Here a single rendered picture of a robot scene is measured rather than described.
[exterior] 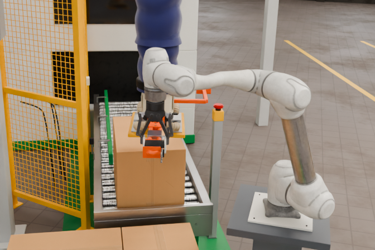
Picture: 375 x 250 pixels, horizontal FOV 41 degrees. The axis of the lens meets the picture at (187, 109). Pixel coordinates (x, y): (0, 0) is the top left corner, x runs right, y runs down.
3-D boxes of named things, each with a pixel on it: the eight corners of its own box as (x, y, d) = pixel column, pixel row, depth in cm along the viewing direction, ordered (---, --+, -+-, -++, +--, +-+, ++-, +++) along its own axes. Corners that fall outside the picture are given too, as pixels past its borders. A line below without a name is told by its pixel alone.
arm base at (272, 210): (294, 198, 277) (296, 188, 275) (301, 219, 256) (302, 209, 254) (261, 196, 278) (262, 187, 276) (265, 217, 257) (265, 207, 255)
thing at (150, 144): (143, 149, 213) (143, 138, 211) (160, 149, 213) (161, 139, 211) (142, 158, 205) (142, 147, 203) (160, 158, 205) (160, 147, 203)
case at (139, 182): (113, 169, 351) (113, 116, 338) (169, 167, 358) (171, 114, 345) (117, 214, 295) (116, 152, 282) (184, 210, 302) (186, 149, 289)
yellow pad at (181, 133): (166, 115, 285) (166, 106, 283) (183, 115, 285) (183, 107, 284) (165, 138, 253) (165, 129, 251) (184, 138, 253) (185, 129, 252)
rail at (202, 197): (157, 110, 520) (158, 92, 514) (162, 110, 521) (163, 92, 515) (202, 232, 305) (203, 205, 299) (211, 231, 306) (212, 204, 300)
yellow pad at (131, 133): (133, 114, 284) (132, 106, 283) (150, 115, 285) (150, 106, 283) (128, 137, 252) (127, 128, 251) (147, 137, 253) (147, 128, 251)
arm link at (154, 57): (137, 83, 202) (152, 92, 191) (137, 46, 197) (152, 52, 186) (161, 81, 207) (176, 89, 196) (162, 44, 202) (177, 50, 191)
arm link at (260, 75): (244, 63, 227) (263, 70, 216) (274, 67, 236) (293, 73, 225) (238, 91, 229) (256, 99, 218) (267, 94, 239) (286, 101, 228)
